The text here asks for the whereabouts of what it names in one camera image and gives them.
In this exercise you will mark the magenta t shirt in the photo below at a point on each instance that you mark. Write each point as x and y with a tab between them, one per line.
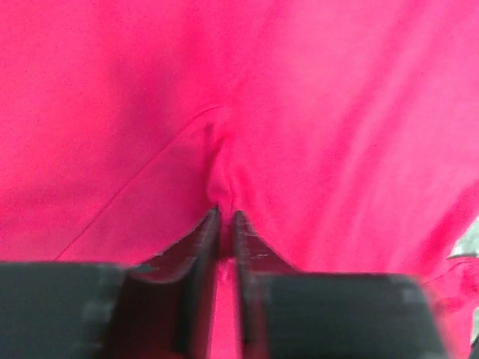
347	131

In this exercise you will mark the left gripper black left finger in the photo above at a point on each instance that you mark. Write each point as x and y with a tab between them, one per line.
158	309

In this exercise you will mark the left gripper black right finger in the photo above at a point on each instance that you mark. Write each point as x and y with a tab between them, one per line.
288	313

